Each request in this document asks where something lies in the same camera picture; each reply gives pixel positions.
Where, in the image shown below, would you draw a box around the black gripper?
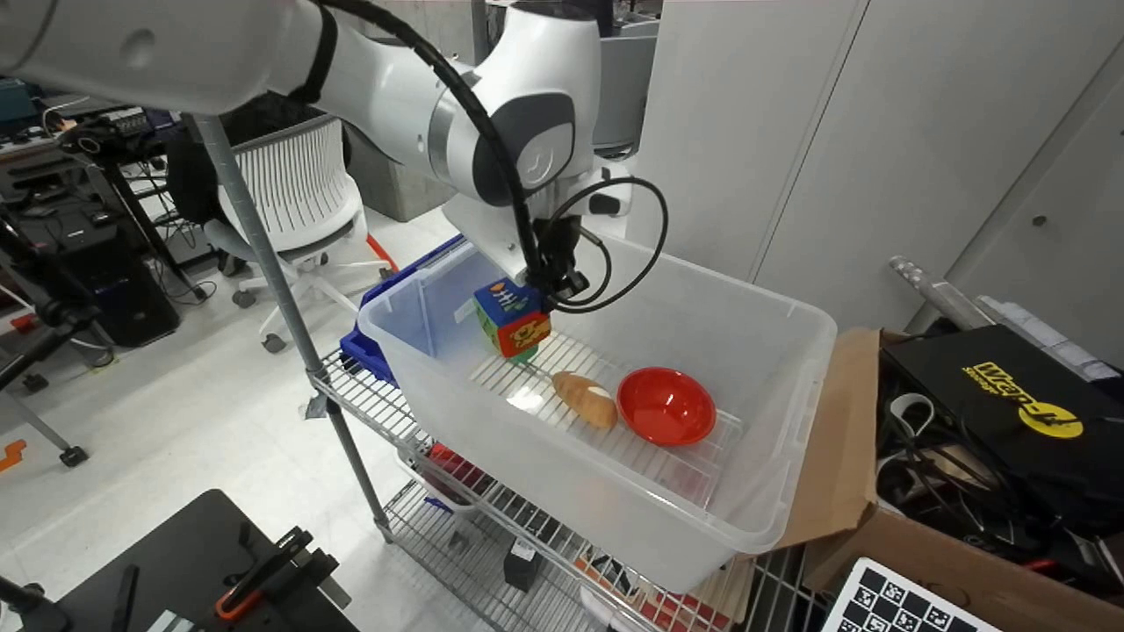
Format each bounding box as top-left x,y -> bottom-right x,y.
520,212 -> 595,309

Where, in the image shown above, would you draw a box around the red bowl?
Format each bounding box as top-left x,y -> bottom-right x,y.
615,364 -> 720,454

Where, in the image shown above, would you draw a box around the clear plastic bin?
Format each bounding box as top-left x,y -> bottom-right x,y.
354,225 -> 843,592

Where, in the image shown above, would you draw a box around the orange toy bread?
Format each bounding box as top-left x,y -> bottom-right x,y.
552,368 -> 623,432

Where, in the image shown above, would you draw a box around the red packets on shelf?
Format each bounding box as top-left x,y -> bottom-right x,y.
424,438 -> 498,493

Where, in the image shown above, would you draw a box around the blue plastic tray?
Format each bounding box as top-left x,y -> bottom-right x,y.
339,231 -> 470,385

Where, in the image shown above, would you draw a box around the white mesh office chair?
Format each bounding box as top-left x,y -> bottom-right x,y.
208,110 -> 368,309

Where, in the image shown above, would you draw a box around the brown cardboard box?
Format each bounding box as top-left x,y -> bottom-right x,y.
715,328 -> 1124,632

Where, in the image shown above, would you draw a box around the white cabinet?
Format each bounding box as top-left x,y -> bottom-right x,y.
623,0 -> 1124,364

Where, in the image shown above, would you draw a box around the clear plastic bottle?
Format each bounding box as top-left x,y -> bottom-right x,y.
886,258 -> 999,336

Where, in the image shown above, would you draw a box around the black white marker board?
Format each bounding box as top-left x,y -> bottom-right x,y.
820,556 -> 1004,632

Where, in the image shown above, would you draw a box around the black bag yellow logo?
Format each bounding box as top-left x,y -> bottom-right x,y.
891,322 -> 1124,536

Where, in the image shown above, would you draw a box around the black flat case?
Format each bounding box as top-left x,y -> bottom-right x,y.
51,487 -> 363,632

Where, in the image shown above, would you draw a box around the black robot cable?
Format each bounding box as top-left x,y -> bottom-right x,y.
306,0 -> 676,317

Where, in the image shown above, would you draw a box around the metal wire shelf cart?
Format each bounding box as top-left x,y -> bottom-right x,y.
190,112 -> 821,632

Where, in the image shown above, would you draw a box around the black clamp orange handle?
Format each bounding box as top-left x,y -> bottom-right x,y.
215,523 -> 346,626

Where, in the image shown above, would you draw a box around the black camera tripod equipment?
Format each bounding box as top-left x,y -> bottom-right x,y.
0,75 -> 226,472

